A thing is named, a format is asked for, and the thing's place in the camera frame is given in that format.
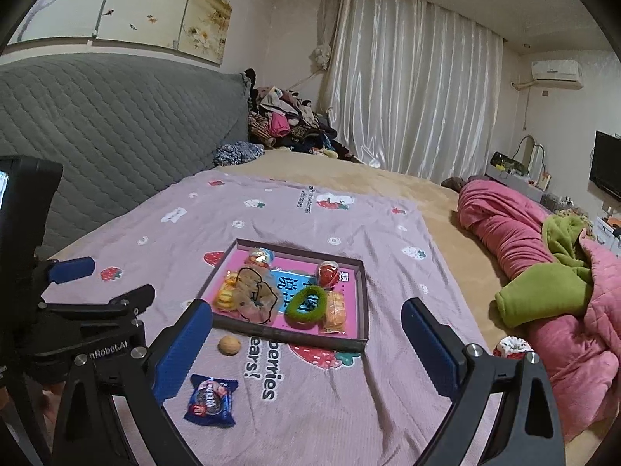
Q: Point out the beige bed sheet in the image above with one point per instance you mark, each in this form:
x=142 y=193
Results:
x=451 y=252

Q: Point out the pile of clothes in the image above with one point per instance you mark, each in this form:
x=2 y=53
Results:
x=291 y=121

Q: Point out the red candy ball left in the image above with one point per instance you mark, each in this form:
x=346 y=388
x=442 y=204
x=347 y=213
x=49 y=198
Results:
x=262 y=258

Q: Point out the red and white knitted item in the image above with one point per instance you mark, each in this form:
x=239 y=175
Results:
x=512 y=347

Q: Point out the white satin curtain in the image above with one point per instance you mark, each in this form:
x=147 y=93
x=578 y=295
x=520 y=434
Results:
x=412 y=92

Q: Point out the yellow snack packet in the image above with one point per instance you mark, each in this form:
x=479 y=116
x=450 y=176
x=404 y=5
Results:
x=224 y=296

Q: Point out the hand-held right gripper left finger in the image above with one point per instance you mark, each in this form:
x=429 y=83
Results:
x=184 y=349

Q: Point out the arched table mirror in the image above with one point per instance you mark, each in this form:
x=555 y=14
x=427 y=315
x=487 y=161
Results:
x=525 y=153

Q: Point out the floral wall painting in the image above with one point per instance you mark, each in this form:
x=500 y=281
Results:
x=145 y=5

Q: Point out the blue patterned cloth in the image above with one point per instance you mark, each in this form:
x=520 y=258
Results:
x=237 y=153

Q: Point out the grey dressing table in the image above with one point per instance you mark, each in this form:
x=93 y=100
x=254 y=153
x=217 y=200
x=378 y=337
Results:
x=519 y=184

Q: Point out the blue cookie packet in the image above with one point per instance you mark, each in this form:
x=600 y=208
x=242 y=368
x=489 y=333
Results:
x=211 y=400

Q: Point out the orange snack packet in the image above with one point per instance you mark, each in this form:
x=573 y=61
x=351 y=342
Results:
x=335 y=313

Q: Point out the white curtain tieback flower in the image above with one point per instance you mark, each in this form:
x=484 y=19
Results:
x=321 y=57

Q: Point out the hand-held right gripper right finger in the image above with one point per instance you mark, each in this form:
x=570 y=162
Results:
x=432 y=349

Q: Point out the red capsule toy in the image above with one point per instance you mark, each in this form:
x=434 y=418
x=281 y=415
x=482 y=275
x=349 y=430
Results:
x=330 y=273

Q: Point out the brown walnut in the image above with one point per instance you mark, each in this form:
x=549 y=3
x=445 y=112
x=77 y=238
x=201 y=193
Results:
x=229 y=345

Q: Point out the white air conditioner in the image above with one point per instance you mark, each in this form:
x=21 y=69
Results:
x=557 y=74

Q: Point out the green fleece blanket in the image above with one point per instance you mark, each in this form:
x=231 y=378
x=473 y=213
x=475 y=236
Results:
x=538 y=296

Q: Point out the pink quilt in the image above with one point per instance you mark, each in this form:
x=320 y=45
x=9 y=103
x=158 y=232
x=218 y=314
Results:
x=509 y=233

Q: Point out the purple strawberry printed blanket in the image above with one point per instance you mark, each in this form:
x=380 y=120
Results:
x=315 y=398

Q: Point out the black television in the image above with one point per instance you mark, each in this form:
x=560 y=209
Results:
x=606 y=165

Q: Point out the grey quilted headboard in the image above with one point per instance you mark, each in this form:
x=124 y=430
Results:
x=121 y=131

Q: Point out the shallow grey box tray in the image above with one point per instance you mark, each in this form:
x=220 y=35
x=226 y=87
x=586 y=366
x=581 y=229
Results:
x=291 y=337

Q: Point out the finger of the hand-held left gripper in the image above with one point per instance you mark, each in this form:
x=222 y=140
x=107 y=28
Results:
x=73 y=269
x=111 y=307

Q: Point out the dark brown cloth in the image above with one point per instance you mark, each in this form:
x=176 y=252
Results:
x=453 y=184

